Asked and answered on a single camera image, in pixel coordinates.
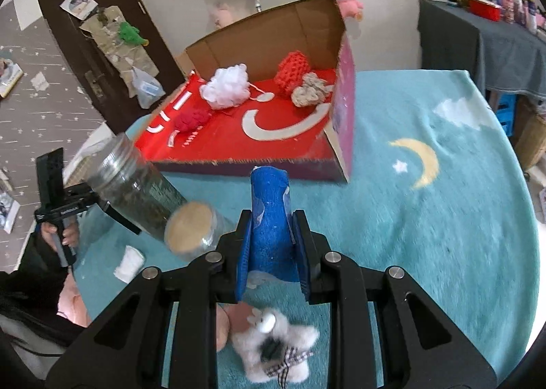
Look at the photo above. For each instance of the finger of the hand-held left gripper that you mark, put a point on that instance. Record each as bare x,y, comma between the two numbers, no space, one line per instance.
123,218

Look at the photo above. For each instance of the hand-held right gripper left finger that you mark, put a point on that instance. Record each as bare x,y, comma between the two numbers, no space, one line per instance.
244,274

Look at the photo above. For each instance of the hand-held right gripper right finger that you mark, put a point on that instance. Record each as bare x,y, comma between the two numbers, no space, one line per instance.
300,261

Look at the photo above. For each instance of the glass jar with metal lid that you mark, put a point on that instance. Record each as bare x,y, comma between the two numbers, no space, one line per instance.
140,184

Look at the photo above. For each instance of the white cloth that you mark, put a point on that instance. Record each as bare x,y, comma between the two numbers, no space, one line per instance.
128,265

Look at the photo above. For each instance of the blue sponge cloth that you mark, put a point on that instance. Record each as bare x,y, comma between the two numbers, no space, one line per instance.
268,222

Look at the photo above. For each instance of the white fluffy star hair clip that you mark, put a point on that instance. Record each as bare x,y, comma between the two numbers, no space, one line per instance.
273,355

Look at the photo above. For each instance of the red scrunchie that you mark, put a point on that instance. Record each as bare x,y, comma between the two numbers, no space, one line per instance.
192,120

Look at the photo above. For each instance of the cardboard box with red lining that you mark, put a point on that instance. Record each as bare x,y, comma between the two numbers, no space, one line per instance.
277,133

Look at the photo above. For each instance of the white mesh bath pouf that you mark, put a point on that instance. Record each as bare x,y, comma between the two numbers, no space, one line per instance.
226,86

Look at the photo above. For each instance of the cream crochet scrunchie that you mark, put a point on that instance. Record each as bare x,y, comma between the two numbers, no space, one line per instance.
309,92

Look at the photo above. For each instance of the orange foam mesh net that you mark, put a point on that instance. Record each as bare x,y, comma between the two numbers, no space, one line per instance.
292,73

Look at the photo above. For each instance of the person's left forearm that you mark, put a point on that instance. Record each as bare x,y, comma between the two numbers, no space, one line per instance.
38,269

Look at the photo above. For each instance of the person's left hand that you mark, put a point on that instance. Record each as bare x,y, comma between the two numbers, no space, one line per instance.
71,237

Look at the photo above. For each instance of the clear plastic bag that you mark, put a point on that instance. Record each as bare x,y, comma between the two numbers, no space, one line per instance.
147,88

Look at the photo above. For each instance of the dark wooden door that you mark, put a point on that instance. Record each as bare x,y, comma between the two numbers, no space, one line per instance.
72,43

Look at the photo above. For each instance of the green plush frog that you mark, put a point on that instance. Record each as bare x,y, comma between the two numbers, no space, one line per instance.
130,33

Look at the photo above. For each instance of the photo card on door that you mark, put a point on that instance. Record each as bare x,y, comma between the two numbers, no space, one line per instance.
79,3

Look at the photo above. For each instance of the blue plastic crate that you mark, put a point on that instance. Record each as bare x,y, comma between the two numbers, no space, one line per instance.
507,114

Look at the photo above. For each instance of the table with grey cloth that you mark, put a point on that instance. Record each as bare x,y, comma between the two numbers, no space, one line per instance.
482,52

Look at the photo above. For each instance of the red plastic basin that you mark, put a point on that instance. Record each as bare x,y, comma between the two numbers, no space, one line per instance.
486,9

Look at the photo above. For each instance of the beige hanging wall organizer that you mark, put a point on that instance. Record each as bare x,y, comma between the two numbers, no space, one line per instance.
115,52

